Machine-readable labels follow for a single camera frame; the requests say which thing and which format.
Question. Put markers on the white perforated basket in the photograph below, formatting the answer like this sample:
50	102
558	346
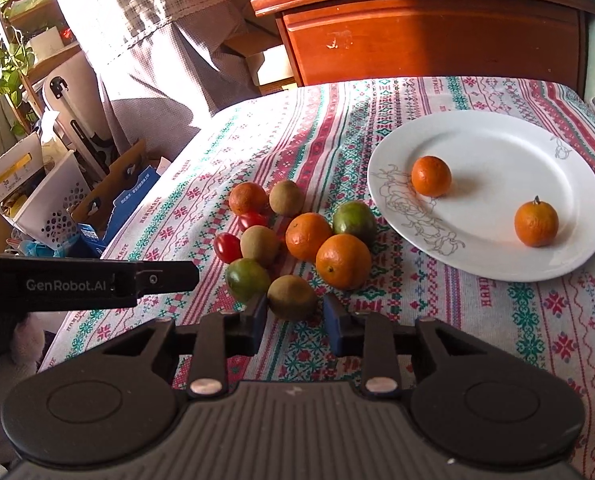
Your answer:
52	205

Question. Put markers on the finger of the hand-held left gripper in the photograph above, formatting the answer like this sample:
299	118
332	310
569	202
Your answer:
170	276

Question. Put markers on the red cherry tomato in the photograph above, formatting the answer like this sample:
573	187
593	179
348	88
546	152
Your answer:
253	220
228	247

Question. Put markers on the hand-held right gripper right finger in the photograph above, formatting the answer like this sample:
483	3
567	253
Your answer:
333	321

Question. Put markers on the green mango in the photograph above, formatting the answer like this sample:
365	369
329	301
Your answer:
355	220
246	279

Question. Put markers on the patterned woven tablecloth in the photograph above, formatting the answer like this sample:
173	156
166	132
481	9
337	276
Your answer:
477	325

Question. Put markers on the orange with stem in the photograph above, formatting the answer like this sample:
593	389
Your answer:
536	223

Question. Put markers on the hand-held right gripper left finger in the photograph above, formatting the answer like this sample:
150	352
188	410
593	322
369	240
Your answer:
260	321

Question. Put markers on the white plate with line drawing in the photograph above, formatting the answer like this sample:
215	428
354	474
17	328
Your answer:
497	160

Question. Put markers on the white cardboard box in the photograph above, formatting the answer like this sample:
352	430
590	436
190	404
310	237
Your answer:
272	67

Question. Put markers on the brown kiwi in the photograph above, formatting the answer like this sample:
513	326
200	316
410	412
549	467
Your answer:
260	245
287	197
292	297

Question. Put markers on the white box with yellow label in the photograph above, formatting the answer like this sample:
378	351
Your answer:
9	170

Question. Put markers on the cardboard box with blue print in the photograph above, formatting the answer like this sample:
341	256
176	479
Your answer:
127	190

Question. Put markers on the plaid curtain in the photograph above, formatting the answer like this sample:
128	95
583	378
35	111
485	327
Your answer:
142	35

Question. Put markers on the wooden nightstand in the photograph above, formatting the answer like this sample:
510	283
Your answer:
427	35

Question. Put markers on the large orange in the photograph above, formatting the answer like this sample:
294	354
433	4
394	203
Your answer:
343	261

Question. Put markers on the white and black folded device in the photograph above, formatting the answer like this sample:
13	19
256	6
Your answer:
72	110

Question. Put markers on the reddish orange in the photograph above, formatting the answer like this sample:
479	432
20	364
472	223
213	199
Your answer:
248	198

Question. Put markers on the small orange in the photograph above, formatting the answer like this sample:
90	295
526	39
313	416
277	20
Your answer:
431	176

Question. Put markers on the person's left forearm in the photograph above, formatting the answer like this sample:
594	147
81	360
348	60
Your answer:
2	410

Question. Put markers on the green potted plant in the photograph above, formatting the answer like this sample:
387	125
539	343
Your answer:
9	65

